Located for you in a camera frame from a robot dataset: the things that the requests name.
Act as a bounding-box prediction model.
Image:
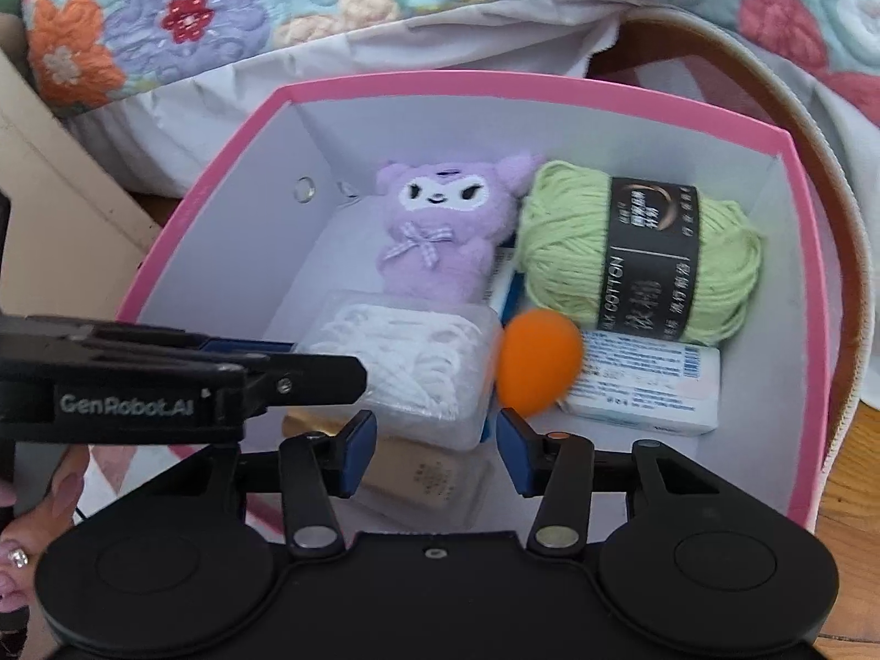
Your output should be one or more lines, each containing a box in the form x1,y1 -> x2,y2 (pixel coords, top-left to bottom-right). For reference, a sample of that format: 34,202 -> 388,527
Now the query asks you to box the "checked floor rug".
89,9 -> 868,538

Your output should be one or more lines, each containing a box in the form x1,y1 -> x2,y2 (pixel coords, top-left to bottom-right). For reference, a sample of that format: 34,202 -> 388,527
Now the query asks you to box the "purple plush toy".
374,154 -> 546,307

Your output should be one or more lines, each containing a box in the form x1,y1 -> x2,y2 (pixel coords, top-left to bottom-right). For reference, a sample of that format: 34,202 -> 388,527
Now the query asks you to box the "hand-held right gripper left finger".
147,409 -> 378,558

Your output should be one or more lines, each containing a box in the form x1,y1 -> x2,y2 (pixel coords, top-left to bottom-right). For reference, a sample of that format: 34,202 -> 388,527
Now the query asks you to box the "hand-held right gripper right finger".
496,407 -> 727,558

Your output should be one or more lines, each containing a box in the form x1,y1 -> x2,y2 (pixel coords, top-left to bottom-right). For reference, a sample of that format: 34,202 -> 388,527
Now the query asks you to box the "pink cardboard box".
112,69 -> 834,538

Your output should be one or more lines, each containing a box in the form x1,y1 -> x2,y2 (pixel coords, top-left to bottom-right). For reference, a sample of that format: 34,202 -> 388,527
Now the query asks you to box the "orange makeup sponge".
493,309 -> 587,418

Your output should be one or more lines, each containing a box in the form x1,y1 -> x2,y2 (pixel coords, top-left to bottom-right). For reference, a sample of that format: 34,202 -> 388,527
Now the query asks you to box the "small white carton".
558,328 -> 723,436

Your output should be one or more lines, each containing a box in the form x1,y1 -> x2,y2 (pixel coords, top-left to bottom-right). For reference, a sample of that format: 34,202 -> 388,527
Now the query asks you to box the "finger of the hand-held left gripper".
0,357 -> 250,446
0,315 -> 370,422

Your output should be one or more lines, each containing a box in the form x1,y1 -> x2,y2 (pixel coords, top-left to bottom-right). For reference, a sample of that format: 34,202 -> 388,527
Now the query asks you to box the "green yarn ball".
514,158 -> 766,347

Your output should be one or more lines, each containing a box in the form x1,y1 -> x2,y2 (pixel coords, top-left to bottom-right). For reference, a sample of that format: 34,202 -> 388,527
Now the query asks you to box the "beige cabinet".
0,48 -> 164,263

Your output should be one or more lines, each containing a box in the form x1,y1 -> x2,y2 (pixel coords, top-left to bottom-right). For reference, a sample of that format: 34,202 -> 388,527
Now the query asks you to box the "beige foundation bottle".
284,409 -> 494,525

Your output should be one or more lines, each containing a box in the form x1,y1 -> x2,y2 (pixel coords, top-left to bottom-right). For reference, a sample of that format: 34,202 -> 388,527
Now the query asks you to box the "clear floss pick box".
294,290 -> 504,453

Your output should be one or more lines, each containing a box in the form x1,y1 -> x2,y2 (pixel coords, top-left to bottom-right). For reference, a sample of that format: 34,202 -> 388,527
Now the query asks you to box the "person's left hand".
0,445 -> 92,614

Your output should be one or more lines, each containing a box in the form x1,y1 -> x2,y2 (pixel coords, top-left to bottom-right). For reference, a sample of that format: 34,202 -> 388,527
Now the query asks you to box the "blue wipes packet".
487,237 -> 527,327

